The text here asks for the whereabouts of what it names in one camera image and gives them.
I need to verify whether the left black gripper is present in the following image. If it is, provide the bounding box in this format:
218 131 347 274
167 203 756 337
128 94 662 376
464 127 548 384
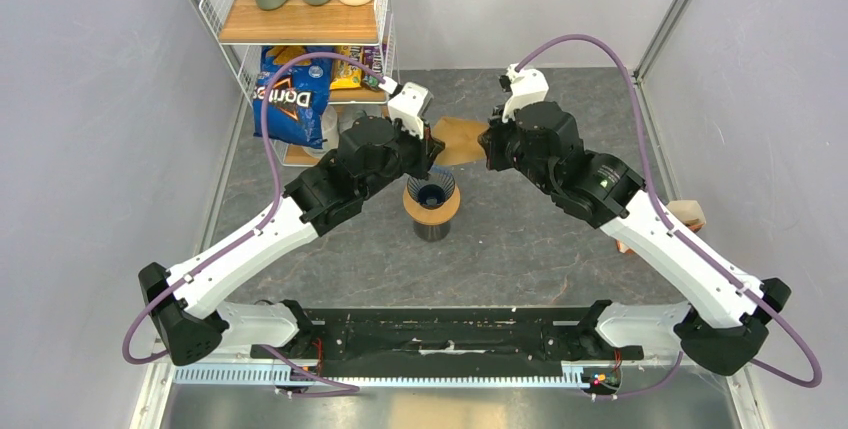
359 115 446 201

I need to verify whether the brown paper coffee filter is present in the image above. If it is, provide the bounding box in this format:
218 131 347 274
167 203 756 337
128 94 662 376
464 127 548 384
431 116 489 166

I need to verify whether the glass coffee carafe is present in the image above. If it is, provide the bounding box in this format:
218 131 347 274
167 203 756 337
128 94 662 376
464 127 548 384
413 221 451 243

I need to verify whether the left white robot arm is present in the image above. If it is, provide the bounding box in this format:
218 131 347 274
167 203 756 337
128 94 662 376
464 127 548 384
138 117 445 366

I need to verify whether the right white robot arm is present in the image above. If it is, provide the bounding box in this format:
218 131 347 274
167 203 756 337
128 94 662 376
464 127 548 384
478 101 791 376

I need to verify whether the brown paper coffee filter pack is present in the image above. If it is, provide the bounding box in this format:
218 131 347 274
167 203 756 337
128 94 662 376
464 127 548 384
614 199 708 256

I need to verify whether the white toilet paper roll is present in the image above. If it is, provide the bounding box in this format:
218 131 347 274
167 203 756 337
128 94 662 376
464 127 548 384
304 107 339 159

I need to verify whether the yellow M&M candy bag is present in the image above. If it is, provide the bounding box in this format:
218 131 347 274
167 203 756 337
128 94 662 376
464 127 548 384
330 45 363 91

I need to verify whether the dark brown candy bag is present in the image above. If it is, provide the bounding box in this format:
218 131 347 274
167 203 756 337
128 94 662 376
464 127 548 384
360 46 383 91

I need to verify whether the blue Doritos chip bag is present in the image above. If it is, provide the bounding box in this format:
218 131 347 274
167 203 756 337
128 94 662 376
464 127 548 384
252 45 333 149

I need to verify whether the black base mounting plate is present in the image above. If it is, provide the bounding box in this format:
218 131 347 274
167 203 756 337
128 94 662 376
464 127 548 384
278 300 676 378

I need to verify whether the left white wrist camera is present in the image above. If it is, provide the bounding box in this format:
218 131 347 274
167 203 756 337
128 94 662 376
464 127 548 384
378 77 433 140

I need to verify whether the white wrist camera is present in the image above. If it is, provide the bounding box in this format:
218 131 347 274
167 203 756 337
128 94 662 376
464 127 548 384
499 64 549 123
378 77 433 140

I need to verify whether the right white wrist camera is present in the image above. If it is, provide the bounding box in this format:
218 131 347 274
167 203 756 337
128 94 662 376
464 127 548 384
499 64 549 123

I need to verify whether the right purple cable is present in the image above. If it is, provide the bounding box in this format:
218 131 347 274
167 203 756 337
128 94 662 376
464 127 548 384
515 33 824 402

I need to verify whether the white wire shelf rack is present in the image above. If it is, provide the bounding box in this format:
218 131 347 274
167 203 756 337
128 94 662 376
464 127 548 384
198 0 404 169

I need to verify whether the white slotted cable duct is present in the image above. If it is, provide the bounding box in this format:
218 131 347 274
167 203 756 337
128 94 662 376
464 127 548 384
173 361 614 391

